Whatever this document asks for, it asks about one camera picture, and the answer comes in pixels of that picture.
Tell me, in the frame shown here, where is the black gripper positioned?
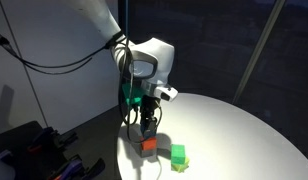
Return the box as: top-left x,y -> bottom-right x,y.
140,95 -> 160,136

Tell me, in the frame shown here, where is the blue block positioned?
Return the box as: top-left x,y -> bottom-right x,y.
142,127 -> 156,139

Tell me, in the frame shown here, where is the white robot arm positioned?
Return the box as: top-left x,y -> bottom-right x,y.
66,0 -> 178,138

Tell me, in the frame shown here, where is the orange block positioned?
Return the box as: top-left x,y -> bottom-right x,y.
141,137 -> 157,150

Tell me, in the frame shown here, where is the green block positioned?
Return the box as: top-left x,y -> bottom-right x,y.
171,144 -> 186,164

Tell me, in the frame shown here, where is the yellow-green block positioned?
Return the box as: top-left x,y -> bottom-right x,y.
171,157 -> 190,173

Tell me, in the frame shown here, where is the white round table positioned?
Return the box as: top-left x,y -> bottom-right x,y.
117,93 -> 308,180

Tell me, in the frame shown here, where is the purple black spring clamp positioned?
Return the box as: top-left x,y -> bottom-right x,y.
47,158 -> 105,180

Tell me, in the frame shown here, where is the orange black spring clamp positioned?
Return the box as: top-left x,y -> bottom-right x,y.
27,127 -> 78,153

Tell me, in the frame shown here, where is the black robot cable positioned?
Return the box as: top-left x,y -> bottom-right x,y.
0,28 -> 163,145

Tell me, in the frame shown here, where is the metal window frame post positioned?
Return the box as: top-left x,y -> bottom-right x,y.
232,0 -> 286,104

